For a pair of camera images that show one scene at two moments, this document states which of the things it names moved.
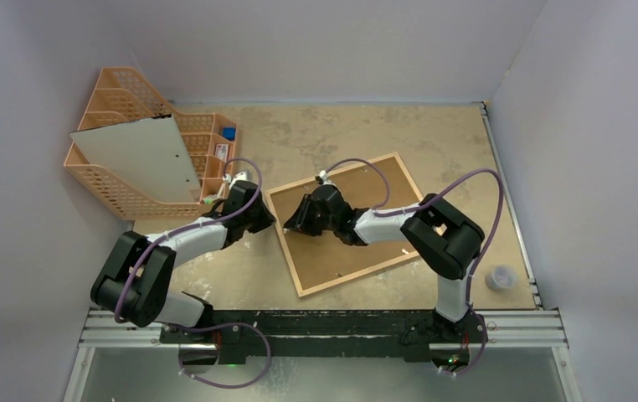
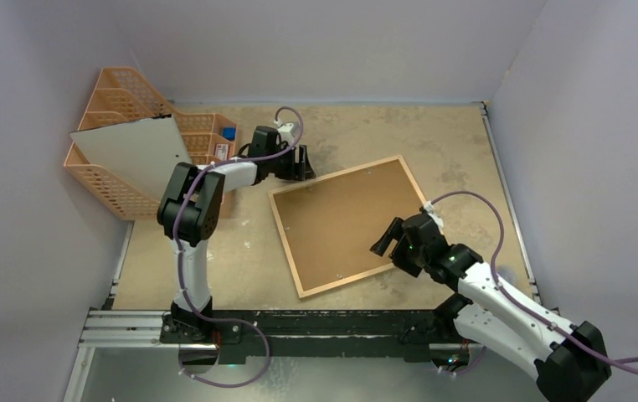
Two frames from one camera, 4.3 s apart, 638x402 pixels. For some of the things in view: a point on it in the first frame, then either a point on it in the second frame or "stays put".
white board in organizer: [148, 151] stays put
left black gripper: [266, 219] to [300, 171]
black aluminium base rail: [283, 334] stays put
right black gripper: [302, 218] to [399, 244]
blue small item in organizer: [228, 133] stays put
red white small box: [221, 151] stays put
